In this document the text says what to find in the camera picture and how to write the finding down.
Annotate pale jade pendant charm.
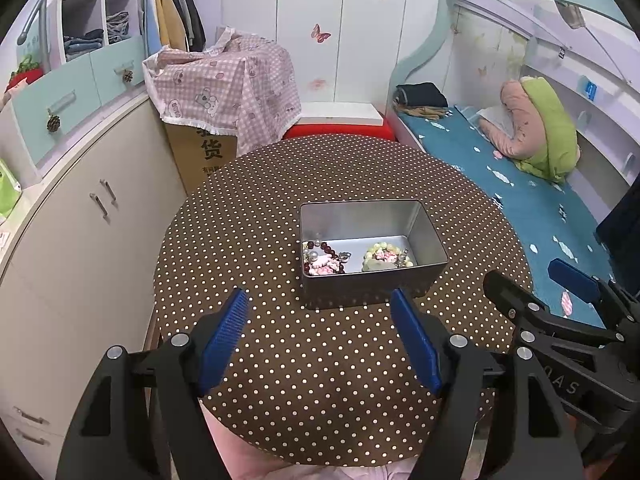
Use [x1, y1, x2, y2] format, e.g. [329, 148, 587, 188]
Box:
[362, 258, 400, 272]

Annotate cream bead bracelet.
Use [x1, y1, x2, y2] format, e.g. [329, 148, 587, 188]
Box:
[360, 240, 416, 273]

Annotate red bead bracelet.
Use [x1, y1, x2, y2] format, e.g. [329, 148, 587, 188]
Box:
[301, 239, 354, 276]

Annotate brown polka dot tablecloth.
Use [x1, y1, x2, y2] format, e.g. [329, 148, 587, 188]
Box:
[154, 134, 533, 467]

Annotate silver metal tin box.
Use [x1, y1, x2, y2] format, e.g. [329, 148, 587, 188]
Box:
[299, 198, 448, 310]

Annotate green and pink pillow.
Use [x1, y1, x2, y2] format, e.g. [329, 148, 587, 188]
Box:
[478, 76, 580, 184]

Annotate cardboard box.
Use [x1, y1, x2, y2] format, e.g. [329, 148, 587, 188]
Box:
[165, 124, 236, 194]

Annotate folded dark clothes stack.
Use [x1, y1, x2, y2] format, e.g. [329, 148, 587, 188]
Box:
[392, 82, 448, 120]

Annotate red stool with white top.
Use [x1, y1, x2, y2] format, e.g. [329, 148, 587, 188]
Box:
[283, 102, 396, 142]

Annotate pink checkered cloth cover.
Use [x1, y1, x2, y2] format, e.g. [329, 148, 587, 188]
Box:
[142, 28, 302, 155]

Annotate mint green drawers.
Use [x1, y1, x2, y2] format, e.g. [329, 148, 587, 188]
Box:
[12, 36, 144, 164]

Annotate hanging clothes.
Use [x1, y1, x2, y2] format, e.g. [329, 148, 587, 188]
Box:
[138, 0, 206, 58]

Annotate white shelf with clothes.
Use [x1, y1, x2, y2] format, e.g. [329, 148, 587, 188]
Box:
[54, 0, 141, 64]

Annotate beige cabinet with handles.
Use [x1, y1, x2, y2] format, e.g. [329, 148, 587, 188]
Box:
[1, 96, 186, 479]

